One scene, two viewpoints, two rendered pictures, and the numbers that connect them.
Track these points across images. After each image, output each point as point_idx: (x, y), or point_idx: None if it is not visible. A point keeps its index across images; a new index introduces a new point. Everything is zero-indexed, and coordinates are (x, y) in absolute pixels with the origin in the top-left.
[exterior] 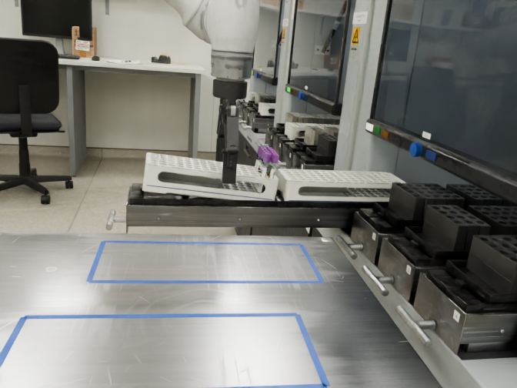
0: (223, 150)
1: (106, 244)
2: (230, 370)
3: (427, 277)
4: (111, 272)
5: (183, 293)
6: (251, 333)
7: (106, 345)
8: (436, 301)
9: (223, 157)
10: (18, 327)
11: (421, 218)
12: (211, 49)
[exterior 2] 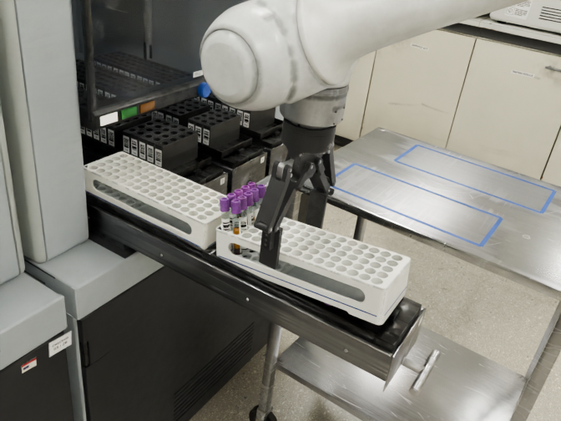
0: (333, 190)
1: (479, 242)
2: (450, 160)
3: (272, 148)
4: (484, 218)
5: (446, 190)
6: (427, 164)
7: (499, 186)
8: (284, 150)
9: (326, 201)
10: (543, 209)
11: None
12: (347, 84)
